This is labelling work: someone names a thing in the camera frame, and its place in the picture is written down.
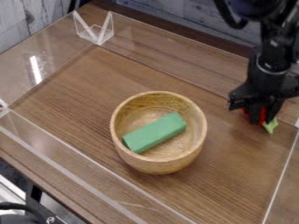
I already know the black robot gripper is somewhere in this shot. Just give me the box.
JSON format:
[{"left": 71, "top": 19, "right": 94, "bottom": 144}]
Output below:
[{"left": 228, "top": 73, "right": 299, "bottom": 125}]

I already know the red plush strawberry toy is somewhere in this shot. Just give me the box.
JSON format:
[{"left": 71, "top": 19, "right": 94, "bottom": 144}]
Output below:
[{"left": 241, "top": 107, "right": 277, "bottom": 134}]

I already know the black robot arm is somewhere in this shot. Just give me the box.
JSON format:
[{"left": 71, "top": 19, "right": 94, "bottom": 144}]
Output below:
[{"left": 213, "top": 0, "right": 299, "bottom": 125}]

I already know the green rectangular block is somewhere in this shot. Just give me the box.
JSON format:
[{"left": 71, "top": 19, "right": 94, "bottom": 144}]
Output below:
[{"left": 121, "top": 112, "right": 186, "bottom": 154}]

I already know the wooden bowl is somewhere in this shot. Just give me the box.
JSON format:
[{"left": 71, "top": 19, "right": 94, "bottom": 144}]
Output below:
[{"left": 109, "top": 91, "right": 208, "bottom": 175}]

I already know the clear acrylic corner bracket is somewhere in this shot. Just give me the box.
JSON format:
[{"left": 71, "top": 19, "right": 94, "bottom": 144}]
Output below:
[{"left": 71, "top": 11, "right": 114, "bottom": 46}]

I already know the black table leg bracket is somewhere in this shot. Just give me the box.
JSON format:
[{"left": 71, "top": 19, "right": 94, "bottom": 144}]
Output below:
[{"left": 25, "top": 184, "right": 66, "bottom": 224}]

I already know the black cable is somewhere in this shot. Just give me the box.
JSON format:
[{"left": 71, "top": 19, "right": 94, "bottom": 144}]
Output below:
[{"left": 0, "top": 202, "right": 43, "bottom": 224}]

